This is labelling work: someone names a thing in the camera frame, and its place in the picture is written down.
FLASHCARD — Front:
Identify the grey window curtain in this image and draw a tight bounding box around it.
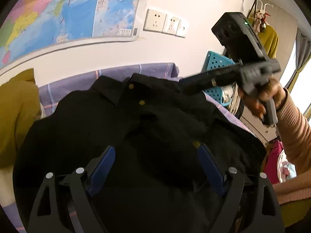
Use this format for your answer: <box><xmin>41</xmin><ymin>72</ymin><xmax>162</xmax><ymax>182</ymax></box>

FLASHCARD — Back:
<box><xmin>285</xmin><ymin>28</ymin><xmax>311</xmax><ymax>93</ymax></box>

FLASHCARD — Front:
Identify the mustard yellow garment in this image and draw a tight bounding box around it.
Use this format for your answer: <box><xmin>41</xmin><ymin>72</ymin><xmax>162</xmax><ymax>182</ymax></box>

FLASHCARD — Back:
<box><xmin>0</xmin><ymin>69</ymin><xmax>41</xmax><ymax>168</ymax></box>

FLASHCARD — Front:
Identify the black button-up coat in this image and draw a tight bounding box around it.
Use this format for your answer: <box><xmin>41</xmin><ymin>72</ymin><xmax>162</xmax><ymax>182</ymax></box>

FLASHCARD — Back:
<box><xmin>11</xmin><ymin>72</ymin><xmax>268</xmax><ymax>233</ymax></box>

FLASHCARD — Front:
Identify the teal perforated storage basket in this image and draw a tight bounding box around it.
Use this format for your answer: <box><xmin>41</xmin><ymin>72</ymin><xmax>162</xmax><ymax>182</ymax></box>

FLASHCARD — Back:
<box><xmin>202</xmin><ymin>51</ymin><xmax>235</xmax><ymax>107</ymax></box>

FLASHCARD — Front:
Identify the white wall socket panel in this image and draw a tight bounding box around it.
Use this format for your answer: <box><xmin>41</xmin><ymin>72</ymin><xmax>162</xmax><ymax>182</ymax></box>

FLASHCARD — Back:
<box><xmin>143</xmin><ymin>9</ymin><xmax>188</xmax><ymax>38</ymax></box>

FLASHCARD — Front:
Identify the person's right hand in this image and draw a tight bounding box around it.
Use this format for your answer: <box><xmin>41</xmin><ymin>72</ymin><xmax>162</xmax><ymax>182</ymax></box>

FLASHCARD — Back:
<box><xmin>238</xmin><ymin>77</ymin><xmax>287</xmax><ymax>119</ymax></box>

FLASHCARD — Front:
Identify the pink patterned bedding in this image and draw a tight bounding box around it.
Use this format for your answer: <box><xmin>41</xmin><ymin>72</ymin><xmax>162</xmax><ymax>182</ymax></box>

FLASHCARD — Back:
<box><xmin>261</xmin><ymin>139</ymin><xmax>297</xmax><ymax>185</ymax></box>

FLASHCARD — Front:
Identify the colourful wall map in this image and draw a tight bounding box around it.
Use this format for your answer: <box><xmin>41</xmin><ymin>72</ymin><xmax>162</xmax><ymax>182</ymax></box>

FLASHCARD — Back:
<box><xmin>1</xmin><ymin>0</ymin><xmax>97</xmax><ymax>67</ymax></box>

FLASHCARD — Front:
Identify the pink ribbed right sleeve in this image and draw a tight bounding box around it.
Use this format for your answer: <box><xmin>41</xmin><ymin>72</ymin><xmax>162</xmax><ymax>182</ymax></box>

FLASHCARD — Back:
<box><xmin>273</xmin><ymin>90</ymin><xmax>310</xmax><ymax>204</ymax></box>

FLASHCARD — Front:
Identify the hanging mustard yellow coat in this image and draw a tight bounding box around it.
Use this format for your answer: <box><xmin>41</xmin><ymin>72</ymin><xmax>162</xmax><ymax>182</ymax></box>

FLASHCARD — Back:
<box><xmin>253</xmin><ymin>25</ymin><xmax>279</xmax><ymax>58</ymax></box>

